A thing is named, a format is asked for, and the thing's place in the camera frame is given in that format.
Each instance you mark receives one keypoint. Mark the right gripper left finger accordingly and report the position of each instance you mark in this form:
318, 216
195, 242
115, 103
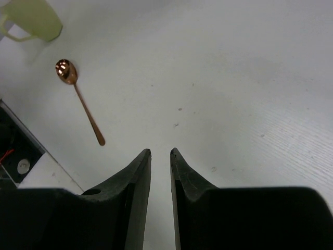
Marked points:
111, 215

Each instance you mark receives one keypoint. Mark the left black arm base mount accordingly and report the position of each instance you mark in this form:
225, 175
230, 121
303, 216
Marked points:
20, 150

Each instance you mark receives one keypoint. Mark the pale green cup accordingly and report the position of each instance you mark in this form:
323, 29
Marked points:
36, 18

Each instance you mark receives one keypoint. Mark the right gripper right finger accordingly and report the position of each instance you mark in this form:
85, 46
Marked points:
209, 217

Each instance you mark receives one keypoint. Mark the copper spoon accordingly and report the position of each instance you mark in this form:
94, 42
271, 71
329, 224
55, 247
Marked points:
67, 73

